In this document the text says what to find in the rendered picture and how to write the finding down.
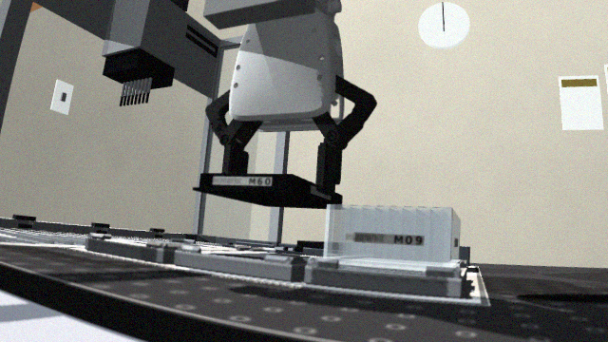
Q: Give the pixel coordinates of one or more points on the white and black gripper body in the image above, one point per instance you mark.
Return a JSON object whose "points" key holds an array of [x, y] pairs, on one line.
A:
{"points": [[278, 70]]}

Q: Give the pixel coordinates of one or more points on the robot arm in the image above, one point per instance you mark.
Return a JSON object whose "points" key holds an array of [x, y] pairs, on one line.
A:
{"points": [[224, 14]]}

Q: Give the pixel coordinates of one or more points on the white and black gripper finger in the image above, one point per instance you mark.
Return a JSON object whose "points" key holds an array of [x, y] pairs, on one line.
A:
{"points": [[337, 136], [233, 136]]}

